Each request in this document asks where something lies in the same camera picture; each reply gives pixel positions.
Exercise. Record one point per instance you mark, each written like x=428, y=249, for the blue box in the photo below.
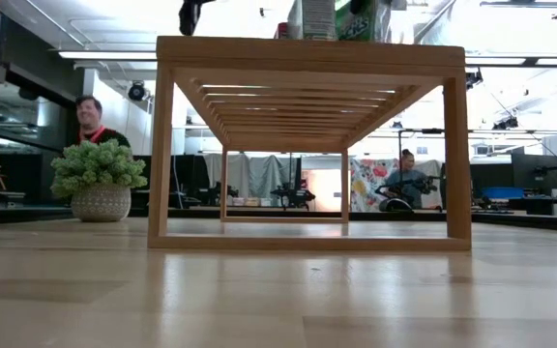
x=503, y=193

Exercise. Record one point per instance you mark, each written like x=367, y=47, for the slatted wooden shelf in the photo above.
x=307, y=50

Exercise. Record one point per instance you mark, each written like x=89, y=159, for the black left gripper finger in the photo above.
x=189, y=17

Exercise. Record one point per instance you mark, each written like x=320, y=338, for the green Apple Jacks cereal box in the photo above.
x=356, y=26

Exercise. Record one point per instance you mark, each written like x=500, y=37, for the dark computer monitor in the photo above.
x=535, y=171

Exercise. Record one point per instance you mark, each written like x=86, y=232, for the black background robot arm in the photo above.
x=416, y=184
x=293, y=197

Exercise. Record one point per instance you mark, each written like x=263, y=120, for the round ceiling camera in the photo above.
x=136, y=91

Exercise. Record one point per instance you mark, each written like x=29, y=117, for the red Froot Loops cereal box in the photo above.
x=281, y=31

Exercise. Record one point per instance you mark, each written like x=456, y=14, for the floral patterned cloth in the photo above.
x=365, y=186

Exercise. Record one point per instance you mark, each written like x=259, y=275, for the grey hanging cloth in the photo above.
x=254, y=174

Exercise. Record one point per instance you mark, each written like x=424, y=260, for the long ceiling light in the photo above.
x=109, y=55

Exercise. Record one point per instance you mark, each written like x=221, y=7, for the person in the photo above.
x=406, y=179
x=90, y=113

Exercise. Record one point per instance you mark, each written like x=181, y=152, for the green plant in white pot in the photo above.
x=99, y=203

